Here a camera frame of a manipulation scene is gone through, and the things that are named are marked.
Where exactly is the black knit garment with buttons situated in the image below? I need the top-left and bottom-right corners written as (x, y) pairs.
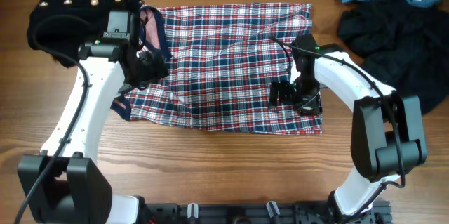
top-left (27, 0), bottom-right (142, 60)

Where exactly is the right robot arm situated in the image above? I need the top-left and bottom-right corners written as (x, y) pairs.
top-left (269, 34), bottom-right (427, 223)

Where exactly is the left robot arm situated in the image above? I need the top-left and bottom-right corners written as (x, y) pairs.
top-left (18, 11), bottom-right (168, 223)

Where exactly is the black mesh garment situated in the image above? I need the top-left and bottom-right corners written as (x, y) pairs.
top-left (337, 0), bottom-right (448, 114)

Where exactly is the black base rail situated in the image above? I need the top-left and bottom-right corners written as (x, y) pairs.
top-left (138, 199), bottom-right (392, 224)

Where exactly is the red blue plaid garment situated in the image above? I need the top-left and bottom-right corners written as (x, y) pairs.
top-left (112, 3), bottom-right (322, 135)

